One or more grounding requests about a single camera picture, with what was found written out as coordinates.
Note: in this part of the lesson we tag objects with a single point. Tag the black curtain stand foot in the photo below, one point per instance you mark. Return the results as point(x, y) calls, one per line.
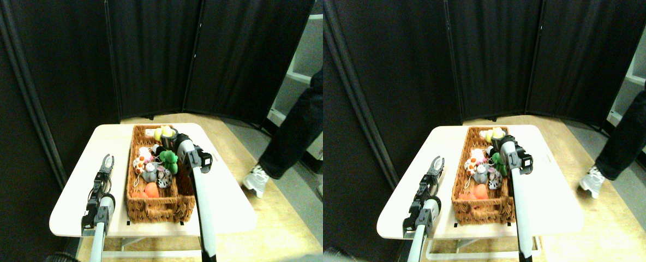
point(489, 118)
point(148, 117)

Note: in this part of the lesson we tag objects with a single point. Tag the orange toy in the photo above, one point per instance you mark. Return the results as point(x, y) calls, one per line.
point(150, 190)
point(480, 191)

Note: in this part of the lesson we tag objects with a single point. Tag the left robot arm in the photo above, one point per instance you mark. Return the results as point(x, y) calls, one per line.
point(98, 234)
point(418, 240)

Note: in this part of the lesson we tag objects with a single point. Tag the person's legs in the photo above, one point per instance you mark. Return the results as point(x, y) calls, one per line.
point(628, 136)
point(295, 136)

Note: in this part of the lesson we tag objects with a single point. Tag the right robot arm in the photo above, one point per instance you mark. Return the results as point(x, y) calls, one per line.
point(202, 218)
point(519, 218)

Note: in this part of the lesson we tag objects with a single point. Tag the white orange-spotted toy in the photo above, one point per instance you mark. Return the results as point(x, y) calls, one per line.
point(139, 164)
point(471, 165)

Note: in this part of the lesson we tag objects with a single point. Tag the low white table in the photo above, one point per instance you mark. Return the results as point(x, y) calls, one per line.
point(105, 139)
point(437, 142)

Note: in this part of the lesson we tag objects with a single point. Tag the brown wicker basket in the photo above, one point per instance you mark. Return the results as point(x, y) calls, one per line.
point(484, 213)
point(159, 210)

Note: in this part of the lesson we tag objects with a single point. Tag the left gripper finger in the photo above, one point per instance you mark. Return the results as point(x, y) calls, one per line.
point(433, 167)
point(441, 166)
point(103, 165)
point(110, 164)

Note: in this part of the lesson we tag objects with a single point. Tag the grey curtain stand pole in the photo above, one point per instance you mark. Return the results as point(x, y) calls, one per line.
point(362, 109)
point(28, 82)

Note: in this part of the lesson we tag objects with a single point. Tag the yellow toy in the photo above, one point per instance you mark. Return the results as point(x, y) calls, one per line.
point(495, 132)
point(162, 132)

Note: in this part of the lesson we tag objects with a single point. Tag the green toy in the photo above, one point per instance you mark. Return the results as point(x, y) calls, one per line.
point(168, 158)
point(172, 169)
point(503, 170)
point(498, 160)

